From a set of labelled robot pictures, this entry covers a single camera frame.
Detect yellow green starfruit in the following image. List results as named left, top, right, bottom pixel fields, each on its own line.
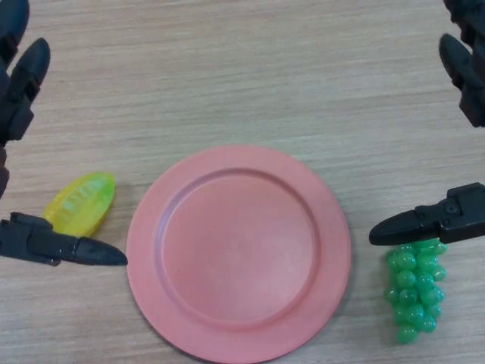
left=42, top=171, right=117, bottom=240

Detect green grapes bunch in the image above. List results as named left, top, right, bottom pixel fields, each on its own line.
left=384, top=238, right=449, bottom=345

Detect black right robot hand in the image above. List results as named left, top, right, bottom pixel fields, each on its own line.
left=369, top=0, right=485, bottom=246

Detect pink round plate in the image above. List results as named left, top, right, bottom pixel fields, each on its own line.
left=126, top=145, right=352, bottom=364

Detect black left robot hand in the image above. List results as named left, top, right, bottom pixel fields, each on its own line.
left=0, top=0, right=129, bottom=268

